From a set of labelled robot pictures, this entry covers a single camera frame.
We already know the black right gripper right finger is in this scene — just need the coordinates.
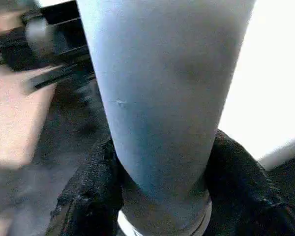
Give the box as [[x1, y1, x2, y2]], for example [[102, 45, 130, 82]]
[[206, 129, 295, 236]]

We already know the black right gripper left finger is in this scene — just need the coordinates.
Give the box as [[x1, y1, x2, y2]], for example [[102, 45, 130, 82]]
[[46, 137, 125, 236]]

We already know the white plastic table leg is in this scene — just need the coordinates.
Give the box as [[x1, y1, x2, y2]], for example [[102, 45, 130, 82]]
[[76, 0, 256, 236]]

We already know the black work mat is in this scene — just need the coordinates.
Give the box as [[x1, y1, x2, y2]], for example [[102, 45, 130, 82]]
[[0, 71, 295, 236]]

